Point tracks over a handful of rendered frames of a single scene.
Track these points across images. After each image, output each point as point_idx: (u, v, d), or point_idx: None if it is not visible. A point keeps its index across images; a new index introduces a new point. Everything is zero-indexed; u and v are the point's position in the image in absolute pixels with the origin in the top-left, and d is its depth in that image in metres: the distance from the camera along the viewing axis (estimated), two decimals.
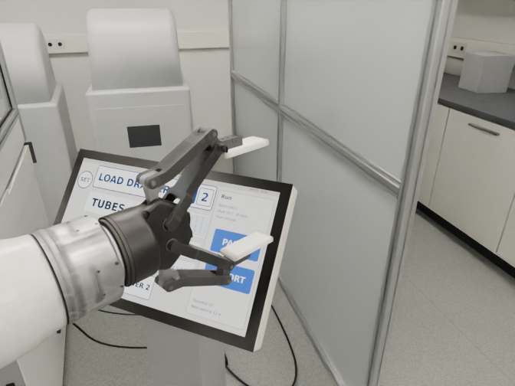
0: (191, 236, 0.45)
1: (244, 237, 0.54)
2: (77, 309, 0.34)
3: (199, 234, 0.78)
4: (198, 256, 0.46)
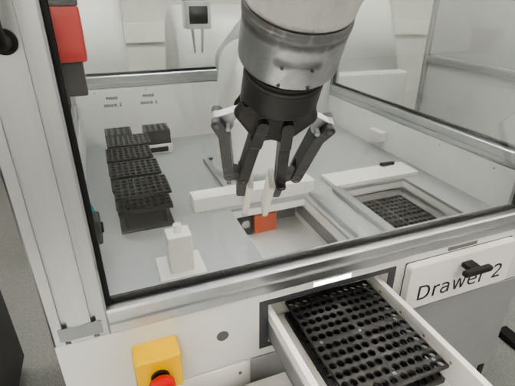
0: (259, 139, 0.42)
1: None
2: (286, 42, 0.29)
3: None
4: (251, 150, 0.43)
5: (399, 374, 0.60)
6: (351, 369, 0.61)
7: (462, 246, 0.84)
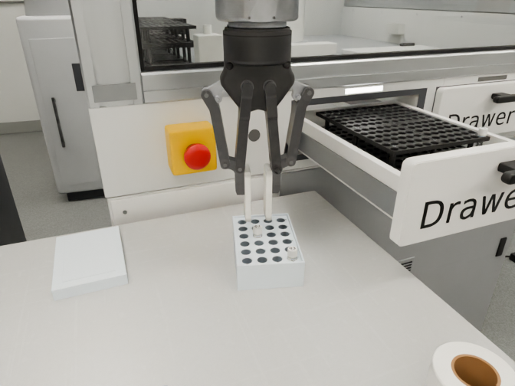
0: (247, 109, 0.46)
1: None
2: None
3: None
4: (242, 123, 0.47)
5: (440, 141, 0.59)
6: (389, 139, 0.60)
7: (492, 79, 0.83)
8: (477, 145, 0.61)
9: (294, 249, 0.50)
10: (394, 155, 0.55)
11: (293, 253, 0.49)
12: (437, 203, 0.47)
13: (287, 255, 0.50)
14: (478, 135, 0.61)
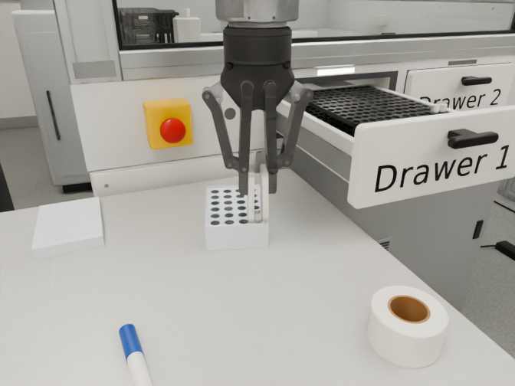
0: (247, 109, 0.46)
1: None
2: None
3: None
4: (244, 124, 0.47)
5: (401, 115, 0.62)
6: (354, 114, 0.63)
7: (462, 63, 0.87)
8: None
9: (259, 211, 0.53)
10: (355, 127, 0.58)
11: (257, 216, 0.53)
12: (390, 168, 0.51)
13: (253, 217, 0.54)
14: (438, 111, 0.64)
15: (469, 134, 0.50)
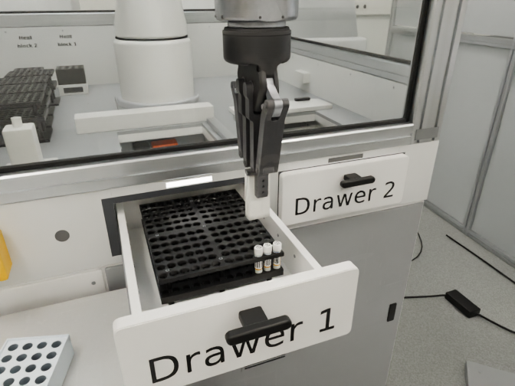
0: (245, 105, 0.48)
1: (267, 195, 0.53)
2: None
3: None
4: (243, 119, 0.49)
5: (225, 260, 0.55)
6: (175, 256, 0.56)
7: (346, 158, 0.80)
8: (273, 259, 0.58)
9: (258, 248, 0.56)
10: (160, 284, 0.51)
11: (254, 250, 0.56)
12: (166, 358, 0.44)
13: (255, 250, 0.57)
14: (273, 250, 0.57)
15: (254, 323, 0.43)
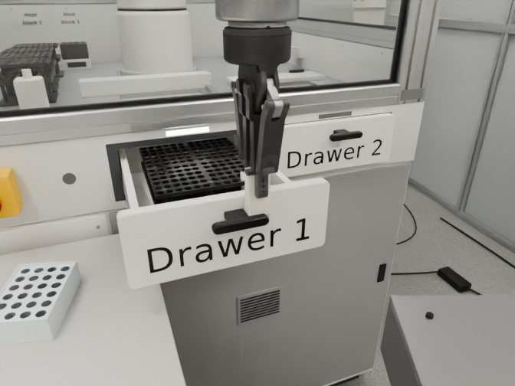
0: None
1: (247, 198, 0.52)
2: None
3: None
4: None
5: (214, 183, 0.63)
6: (171, 181, 0.64)
7: (335, 116, 0.84)
8: None
9: (244, 173, 0.63)
10: (157, 199, 0.59)
11: (241, 175, 0.63)
12: (162, 250, 0.51)
13: (241, 176, 0.64)
14: None
15: (236, 218, 0.50)
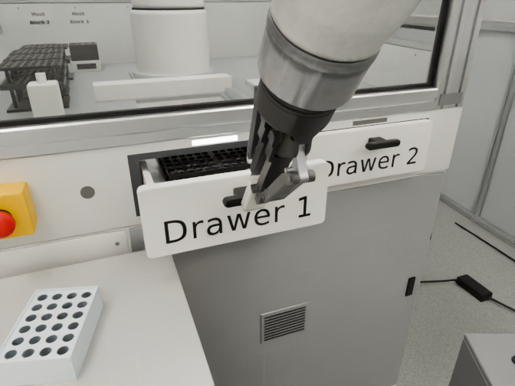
0: None
1: (247, 197, 0.52)
2: None
3: None
4: (290, 158, 0.44)
5: (223, 165, 0.68)
6: (182, 163, 0.69)
7: (369, 122, 0.79)
8: None
9: None
10: (171, 179, 0.64)
11: (247, 158, 0.68)
12: (177, 222, 0.57)
13: (247, 159, 0.69)
14: None
15: (244, 193, 0.56)
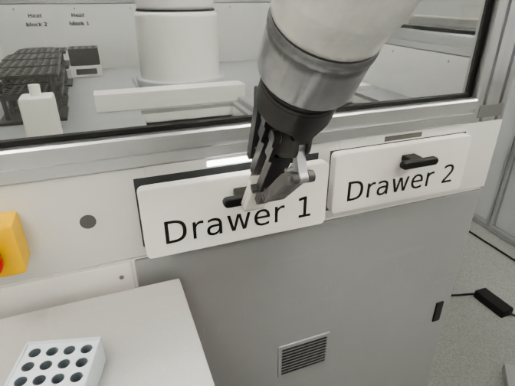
0: None
1: (247, 197, 0.52)
2: None
3: None
4: (290, 158, 0.44)
5: None
6: None
7: (403, 137, 0.70)
8: None
9: None
10: None
11: None
12: (177, 222, 0.57)
13: None
14: None
15: (244, 193, 0.56)
